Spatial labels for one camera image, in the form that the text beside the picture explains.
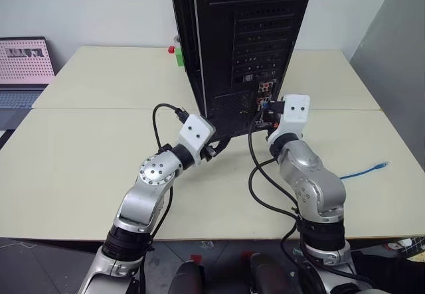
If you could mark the green block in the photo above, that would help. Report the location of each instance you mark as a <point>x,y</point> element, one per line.
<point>179,57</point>

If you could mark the small red block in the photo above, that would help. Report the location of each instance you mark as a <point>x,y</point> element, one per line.
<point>171,50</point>

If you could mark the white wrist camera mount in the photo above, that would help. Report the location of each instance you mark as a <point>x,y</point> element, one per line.
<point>295,111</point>
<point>196,134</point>

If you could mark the open grey laptop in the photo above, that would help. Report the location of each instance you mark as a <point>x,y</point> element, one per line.
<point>23,71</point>

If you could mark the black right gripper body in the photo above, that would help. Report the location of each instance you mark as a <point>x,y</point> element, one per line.
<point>275,107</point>

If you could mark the grey partition panel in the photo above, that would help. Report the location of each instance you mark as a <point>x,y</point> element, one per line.
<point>391,58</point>

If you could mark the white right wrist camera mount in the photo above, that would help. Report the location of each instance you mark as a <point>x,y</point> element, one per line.
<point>295,111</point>

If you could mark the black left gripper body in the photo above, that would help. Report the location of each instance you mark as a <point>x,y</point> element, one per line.
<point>208,151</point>

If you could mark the black computer tower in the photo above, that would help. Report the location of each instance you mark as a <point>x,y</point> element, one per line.
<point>252,25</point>

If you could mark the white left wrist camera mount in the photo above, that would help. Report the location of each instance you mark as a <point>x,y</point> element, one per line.
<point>196,134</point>

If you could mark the dark rounded shape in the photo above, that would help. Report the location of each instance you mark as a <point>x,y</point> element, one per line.
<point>269,275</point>
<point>191,279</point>

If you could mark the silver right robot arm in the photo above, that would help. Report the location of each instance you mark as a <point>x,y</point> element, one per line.
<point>312,188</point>

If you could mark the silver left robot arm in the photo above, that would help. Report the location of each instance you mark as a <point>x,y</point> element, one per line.
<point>149,191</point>

